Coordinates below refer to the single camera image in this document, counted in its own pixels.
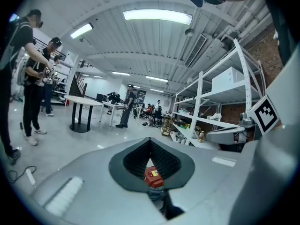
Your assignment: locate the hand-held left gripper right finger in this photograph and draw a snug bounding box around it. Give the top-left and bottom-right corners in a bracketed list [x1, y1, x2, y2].
[150, 136, 245, 225]

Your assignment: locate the white box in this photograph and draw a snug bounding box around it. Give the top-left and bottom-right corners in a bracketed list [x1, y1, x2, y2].
[211, 66, 245, 93]

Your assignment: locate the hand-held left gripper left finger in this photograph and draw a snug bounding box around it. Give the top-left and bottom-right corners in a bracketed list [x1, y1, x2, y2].
[30, 136, 165, 225]

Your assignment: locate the white power strip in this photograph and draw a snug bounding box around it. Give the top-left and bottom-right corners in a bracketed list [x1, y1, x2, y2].
[25, 168, 38, 189]

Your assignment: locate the staircase with black railing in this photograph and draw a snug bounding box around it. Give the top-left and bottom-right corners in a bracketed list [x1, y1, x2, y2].
[68, 60, 89, 98]

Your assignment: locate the white ceiling air vent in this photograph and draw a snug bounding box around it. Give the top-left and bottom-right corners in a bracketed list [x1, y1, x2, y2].
[183, 33, 208, 68]

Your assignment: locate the person's black shirt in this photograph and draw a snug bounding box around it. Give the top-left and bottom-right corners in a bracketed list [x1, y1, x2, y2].
[264, 0, 300, 66]

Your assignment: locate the round beige table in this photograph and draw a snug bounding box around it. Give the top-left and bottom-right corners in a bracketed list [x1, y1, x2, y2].
[63, 95, 104, 134]

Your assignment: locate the red vacuum cleaner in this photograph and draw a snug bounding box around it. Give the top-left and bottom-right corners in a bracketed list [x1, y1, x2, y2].
[142, 165, 171, 218]

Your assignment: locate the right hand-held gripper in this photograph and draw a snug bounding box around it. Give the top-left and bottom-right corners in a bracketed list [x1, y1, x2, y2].
[205, 52, 300, 145]

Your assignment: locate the white rectangular table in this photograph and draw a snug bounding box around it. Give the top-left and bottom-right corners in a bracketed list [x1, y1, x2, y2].
[100, 100, 128, 128]

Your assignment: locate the white metal shelving rack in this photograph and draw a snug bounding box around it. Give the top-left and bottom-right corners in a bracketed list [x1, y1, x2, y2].
[172, 38, 268, 148]

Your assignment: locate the wooden stool cart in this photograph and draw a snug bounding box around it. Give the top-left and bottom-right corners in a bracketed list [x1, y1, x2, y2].
[160, 118, 174, 137]

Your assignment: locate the black floor cable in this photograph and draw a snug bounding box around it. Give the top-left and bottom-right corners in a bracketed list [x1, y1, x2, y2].
[7, 165, 38, 183]

